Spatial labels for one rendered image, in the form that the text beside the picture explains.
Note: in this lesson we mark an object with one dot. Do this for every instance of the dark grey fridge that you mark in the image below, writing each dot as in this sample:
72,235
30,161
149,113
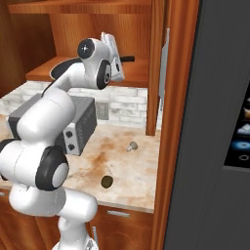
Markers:
211,114

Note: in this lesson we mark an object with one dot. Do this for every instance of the wooden wall cabinet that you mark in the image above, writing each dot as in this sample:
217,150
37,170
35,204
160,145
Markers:
133,22

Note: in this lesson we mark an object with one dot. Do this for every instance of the grey wall outlet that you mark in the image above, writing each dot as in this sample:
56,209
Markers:
103,111

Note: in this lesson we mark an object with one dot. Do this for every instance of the wooden base cabinet door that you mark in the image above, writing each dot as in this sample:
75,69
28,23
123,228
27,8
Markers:
22,231

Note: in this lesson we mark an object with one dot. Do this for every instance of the grey toaster oven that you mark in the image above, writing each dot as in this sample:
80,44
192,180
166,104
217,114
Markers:
85,122

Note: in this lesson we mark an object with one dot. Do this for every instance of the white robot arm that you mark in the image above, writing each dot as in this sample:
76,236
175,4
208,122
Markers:
45,114

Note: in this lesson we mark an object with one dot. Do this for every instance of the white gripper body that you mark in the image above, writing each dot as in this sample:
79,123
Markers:
110,42

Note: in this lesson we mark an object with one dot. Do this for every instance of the black toaster oven knob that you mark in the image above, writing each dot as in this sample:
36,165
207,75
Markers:
71,147
69,133

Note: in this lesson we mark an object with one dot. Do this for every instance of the wooden drawer front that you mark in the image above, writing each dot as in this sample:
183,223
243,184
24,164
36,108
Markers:
130,231

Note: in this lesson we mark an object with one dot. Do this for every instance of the dark olive round fruit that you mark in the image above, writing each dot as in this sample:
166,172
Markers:
106,181

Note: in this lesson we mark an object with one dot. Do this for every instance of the tall wooden side panel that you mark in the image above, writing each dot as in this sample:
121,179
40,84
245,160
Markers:
175,97

